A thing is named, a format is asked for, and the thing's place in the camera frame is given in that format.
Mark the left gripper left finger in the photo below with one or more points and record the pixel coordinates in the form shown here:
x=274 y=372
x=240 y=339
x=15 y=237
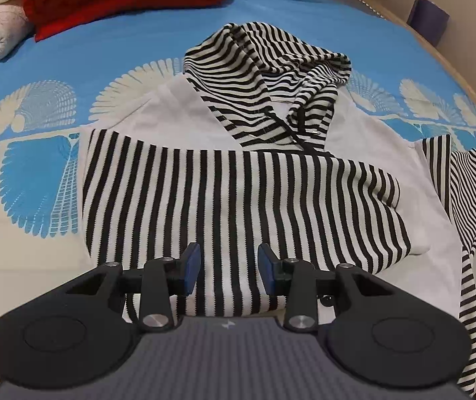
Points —
x=163 y=278

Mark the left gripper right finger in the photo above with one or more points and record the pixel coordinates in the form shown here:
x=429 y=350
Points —
x=294 y=279

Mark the striped hoodie with white vest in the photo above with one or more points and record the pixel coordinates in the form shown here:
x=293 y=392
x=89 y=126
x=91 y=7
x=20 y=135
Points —
x=304 y=170

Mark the purple box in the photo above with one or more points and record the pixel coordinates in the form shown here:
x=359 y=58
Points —
x=428 y=20

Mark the blue patterned bed sheet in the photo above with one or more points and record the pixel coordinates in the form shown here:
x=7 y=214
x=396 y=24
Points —
x=113 y=72

